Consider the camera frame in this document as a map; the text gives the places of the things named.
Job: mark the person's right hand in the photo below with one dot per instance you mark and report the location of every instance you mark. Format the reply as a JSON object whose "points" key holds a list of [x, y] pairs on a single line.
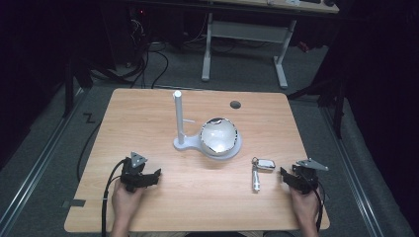
{"points": [[305, 205]]}

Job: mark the white stand with pole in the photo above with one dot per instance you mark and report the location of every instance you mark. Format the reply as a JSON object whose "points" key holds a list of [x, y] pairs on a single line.
{"points": [[179, 115]]}

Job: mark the dark round table grommet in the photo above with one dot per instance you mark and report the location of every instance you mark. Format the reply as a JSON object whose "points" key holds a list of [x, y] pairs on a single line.
{"points": [[235, 105]]}

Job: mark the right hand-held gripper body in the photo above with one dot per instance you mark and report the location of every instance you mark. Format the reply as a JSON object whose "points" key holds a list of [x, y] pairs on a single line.
{"points": [[306, 179]]}

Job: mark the metal floor rail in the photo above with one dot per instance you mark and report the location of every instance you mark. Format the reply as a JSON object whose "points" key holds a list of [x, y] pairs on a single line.
{"points": [[354, 177], [36, 164]]}

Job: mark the white-framed desk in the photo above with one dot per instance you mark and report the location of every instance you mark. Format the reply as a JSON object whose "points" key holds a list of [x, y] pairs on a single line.
{"points": [[247, 31]]}

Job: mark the key bunch with white fob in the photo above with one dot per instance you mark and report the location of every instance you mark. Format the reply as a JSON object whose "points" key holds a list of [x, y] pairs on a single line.
{"points": [[265, 164]]}

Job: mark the white bowl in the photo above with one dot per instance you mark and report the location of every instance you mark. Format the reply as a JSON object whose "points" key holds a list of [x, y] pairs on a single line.
{"points": [[218, 136]]}

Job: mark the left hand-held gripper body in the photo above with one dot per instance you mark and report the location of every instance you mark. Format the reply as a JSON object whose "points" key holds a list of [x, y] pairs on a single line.
{"points": [[132, 176]]}

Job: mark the dark metal stand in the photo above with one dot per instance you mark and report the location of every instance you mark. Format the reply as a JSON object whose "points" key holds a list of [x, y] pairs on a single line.
{"points": [[332, 98], [70, 82]]}

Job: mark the black tape strip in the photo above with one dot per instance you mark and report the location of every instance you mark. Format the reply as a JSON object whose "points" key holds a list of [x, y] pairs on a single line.
{"points": [[77, 203]]}

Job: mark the person's left hand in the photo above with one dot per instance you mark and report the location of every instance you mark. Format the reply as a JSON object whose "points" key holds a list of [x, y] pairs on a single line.
{"points": [[124, 202]]}

